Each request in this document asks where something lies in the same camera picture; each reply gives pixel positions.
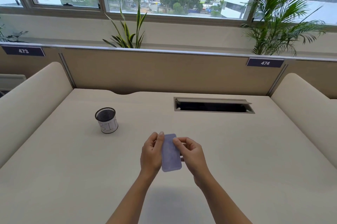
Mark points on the person's left hand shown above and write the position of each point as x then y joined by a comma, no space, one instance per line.
148,156

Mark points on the person's right hand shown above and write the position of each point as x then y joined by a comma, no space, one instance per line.
193,156

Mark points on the person's right thumb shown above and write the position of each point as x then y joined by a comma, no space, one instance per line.
179,147

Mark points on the person's left thumb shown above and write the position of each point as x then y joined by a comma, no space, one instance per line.
159,141

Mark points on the lavender phone case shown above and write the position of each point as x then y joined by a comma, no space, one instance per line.
170,154

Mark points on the person's left forearm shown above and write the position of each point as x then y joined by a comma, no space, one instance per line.
130,200

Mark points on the person's right forearm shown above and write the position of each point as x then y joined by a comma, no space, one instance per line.
222,201

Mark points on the black mesh cup with paper label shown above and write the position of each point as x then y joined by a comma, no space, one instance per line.
106,120

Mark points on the beige desk divider panel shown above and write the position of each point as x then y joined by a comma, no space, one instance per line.
168,71

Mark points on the snake plant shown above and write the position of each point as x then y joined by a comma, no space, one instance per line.
129,34

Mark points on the dark blue desk number sign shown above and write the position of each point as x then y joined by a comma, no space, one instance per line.
265,62
23,50

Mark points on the cream side partition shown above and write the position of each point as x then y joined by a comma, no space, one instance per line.
29,105
308,110

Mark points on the palm plant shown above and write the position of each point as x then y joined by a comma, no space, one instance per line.
279,16

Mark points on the small dark plant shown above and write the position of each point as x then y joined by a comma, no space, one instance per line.
11,34

